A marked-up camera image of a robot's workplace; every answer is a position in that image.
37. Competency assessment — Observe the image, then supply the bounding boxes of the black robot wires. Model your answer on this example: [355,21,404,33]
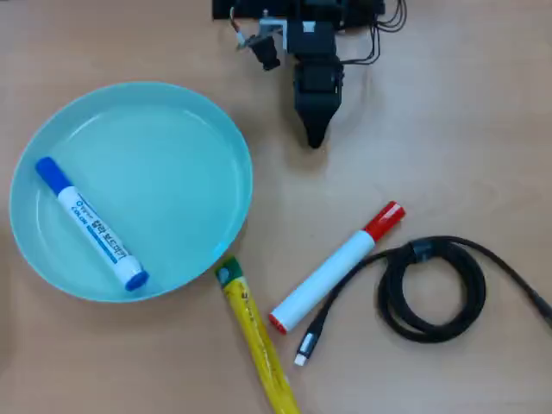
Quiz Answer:
[338,0,407,66]

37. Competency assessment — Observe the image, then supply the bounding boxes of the small gripper camera board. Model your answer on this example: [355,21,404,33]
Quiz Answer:
[229,7,288,72]

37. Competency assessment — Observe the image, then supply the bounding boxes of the black coiled USB cable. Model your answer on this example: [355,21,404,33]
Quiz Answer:
[294,235,552,367]

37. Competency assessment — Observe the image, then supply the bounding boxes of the red capped white marker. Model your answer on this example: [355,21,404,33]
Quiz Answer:
[268,200,406,336]

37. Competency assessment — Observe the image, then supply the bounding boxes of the yellow stick packet green end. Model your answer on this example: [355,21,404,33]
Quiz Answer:
[214,254,302,414]

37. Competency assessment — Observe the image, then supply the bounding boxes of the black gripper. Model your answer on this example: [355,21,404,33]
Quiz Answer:
[292,60,346,150]

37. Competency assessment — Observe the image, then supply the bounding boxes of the blue capped white marker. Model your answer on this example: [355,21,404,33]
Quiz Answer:
[34,156,151,292]

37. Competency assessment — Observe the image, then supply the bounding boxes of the light blue plate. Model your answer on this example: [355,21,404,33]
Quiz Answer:
[8,80,254,304]

